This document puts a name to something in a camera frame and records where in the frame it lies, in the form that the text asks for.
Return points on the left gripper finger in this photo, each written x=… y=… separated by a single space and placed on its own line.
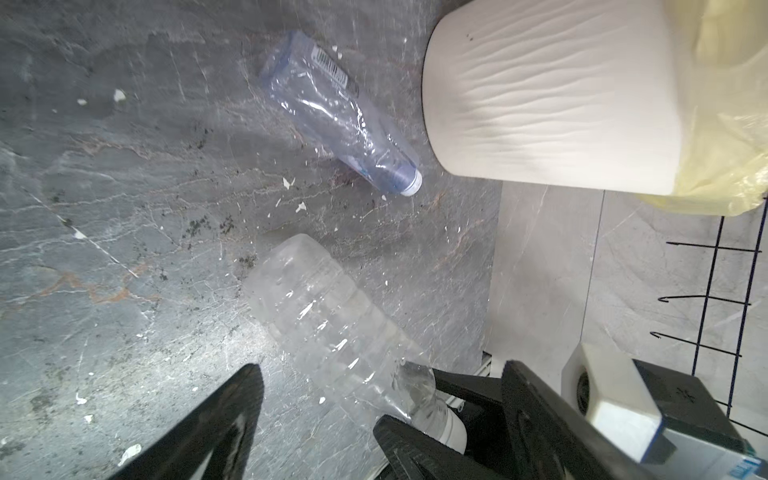
x=414 y=455
x=480 y=396
x=213 y=441
x=550 y=439

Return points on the clear crushed bottle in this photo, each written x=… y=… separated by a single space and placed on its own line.
x=341 y=341

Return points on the clear bottle white cap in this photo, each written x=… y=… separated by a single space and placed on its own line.
x=328 y=106

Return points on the white plastic waste bin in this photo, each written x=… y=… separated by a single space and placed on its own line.
x=568 y=93

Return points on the yellow bin liner bag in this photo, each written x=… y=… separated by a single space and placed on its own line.
x=721 y=66

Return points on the black wire hook rack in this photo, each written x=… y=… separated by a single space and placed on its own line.
x=727 y=293

